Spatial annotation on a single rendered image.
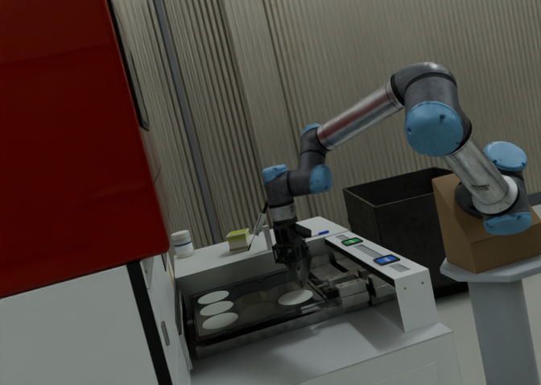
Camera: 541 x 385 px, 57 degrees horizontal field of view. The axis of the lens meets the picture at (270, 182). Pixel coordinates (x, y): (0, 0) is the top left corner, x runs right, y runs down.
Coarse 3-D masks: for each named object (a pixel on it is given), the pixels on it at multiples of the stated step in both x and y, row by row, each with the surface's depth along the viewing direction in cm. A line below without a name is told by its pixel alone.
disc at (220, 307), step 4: (212, 304) 150; (216, 304) 149; (220, 304) 148; (224, 304) 147; (228, 304) 146; (232, 304) 146; (204, 308) 148; (208, 308) 147; (212, 308) 146; (216, 308) 145; (220, 308) 145; (224, 308) 144; (228, 308) 143; (200, 312) 146; (204, 312) 145; (208, 312) 144; (212, 312) 144; (216, 312) 143; (220, 312) 142
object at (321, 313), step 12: (312, 312) 139; (324, 312) 139; (336, 312) 140; (348, 312) 140; (276, 324) 137; (288, 324) 137; (300, 324) 138; (240, 336) 135; (252, 336) 135; (264, 336) 136; (204, 348) 133; (216, 348) 134; (228, 348) 134
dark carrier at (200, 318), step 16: (224, 288) 162; (240, 288) 159; (256, 288) 155; (272, 288) 152; (288, 288) 148; (304, 288) 145; (208, 304) 150; (240, 304) 144; (256, 304) 141; (272, 304) 138; (240, 320) 132
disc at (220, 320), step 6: (210, 318) 139; (216, 318) 138; (222, 318) 137; (228, 318) 136; (234, 318) 135; (204, 324) 135; (210, 324) 135; (216, 324) 134; (222, 324) 133; (228, 324) 132
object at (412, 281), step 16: (336, 240) 167; (368, 240) 158; (368, 256) 142; (400, 256) 135; (384, 272) 126; (400, 272) 123; (416, 272) 121; (400, 288) 120; (416, 288) 121; (400, 304) 120; (416, 304) 121; (432, 304) 122; (416, 320) 122; (432, 320) 122
